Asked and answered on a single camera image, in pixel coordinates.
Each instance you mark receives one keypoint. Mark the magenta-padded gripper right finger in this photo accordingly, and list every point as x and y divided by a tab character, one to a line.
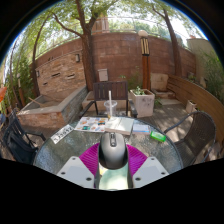
148	171

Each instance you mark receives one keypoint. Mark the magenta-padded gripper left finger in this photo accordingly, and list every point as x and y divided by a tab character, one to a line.
77	171

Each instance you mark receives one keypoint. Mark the black and grey computer mouse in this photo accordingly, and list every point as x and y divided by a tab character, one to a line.
113	153

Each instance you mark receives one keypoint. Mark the small green box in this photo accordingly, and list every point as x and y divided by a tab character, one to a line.
157	136

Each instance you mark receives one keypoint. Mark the white patterned paper strip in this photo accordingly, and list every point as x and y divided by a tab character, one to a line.
62	134

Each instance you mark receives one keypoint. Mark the small light blue booklet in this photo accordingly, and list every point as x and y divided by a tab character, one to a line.
141	128

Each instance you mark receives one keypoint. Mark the colourful open magazine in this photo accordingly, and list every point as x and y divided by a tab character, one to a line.
89	124

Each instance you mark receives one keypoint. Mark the white book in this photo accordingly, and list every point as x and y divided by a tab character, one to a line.
120	125

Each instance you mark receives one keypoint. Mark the dark wicker chair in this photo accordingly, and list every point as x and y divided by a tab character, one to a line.
195	133

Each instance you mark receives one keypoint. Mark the stone raised bed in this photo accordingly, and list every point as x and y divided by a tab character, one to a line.
46	115

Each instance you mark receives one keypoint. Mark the white square planter with plant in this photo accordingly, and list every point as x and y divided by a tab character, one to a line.
144	105

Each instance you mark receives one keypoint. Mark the black metal chair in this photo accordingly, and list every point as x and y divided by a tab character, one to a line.
16	143

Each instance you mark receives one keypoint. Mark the clear plastic cup with straw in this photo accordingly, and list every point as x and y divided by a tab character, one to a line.
110	108

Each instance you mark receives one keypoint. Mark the dark wooden slatted chair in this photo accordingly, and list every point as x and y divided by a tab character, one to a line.
115	90

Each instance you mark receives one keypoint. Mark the curved wooden bench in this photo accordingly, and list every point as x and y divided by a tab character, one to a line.
200	100

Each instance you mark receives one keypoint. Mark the beige stone block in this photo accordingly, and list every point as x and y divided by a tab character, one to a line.
159	81

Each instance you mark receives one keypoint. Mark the thick forked tree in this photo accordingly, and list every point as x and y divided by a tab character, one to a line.
87	60

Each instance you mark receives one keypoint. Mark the slim tree trunk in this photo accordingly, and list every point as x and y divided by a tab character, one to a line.
175	56

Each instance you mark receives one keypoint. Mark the grey wall box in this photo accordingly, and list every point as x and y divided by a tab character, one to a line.
103	75

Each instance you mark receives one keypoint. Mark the wooden garden lamp post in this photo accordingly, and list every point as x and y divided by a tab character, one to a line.
145	66

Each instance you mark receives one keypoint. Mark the small wall light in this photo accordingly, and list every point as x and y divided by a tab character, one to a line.
77	58
37	73

